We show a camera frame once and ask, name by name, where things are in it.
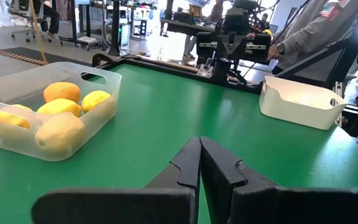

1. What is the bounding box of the person's hand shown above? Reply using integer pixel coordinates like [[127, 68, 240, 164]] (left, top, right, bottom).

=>
[[267, 43, 281, 62]]

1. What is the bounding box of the black curved cable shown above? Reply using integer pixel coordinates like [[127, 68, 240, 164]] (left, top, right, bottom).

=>
[[91, 53, 114, 68]]

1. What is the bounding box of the black rig frame strut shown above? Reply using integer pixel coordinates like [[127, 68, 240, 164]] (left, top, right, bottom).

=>
[[275, 0, 358, 91]]

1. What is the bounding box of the black desk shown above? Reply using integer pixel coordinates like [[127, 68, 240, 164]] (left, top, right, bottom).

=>
[[160, 17, 217, 37]]

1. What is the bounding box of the yellow hanging rope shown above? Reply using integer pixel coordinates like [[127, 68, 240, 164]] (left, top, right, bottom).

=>
[[29, 0, 48, 65]]

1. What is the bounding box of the black vertical post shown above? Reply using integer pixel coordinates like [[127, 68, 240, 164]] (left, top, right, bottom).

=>
[[108, 0, 121, 57]]

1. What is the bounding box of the white plate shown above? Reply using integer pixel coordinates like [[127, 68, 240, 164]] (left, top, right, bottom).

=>
[[259, 75, 349, 131]]

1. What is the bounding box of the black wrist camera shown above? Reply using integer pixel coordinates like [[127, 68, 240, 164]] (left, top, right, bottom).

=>
[[221, 7, 250, 34]]

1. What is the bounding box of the black floor mat orange stripe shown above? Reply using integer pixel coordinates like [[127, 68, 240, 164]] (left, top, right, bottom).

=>
[[0, 46, 93, 67]]

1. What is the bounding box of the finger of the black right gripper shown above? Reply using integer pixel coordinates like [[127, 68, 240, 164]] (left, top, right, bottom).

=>
[[232, 34, 247, 60], [218, 34, 233, 60]]

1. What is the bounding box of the white office chair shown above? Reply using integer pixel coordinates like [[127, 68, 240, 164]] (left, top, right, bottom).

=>
[[9, 0, 54, 43]]

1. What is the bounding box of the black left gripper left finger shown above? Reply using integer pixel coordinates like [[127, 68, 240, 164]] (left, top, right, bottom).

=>
[[31, 137, 202, 224]]

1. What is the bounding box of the yellow lemon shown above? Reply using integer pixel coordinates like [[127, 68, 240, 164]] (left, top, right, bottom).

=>
[[35, 111, 86, 153], [43, 82, 81, 104], [81, 90, 113, 113], [0, 104, 33, 129], [37, 98, 82, 118]]

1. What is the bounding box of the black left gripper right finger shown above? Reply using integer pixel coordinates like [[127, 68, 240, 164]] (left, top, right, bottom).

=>
[[201, 136, 358, 224]]

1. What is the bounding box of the person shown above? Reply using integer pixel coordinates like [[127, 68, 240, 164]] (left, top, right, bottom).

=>
[[181, 0, 226, 60], [267, 0, 358, 75], [258, 12, 273, 32], [31, 0, 62, 40]]

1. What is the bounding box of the translucent plastic basket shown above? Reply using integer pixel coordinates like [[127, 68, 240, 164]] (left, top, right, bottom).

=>
[[0, 61, 123, 162]]

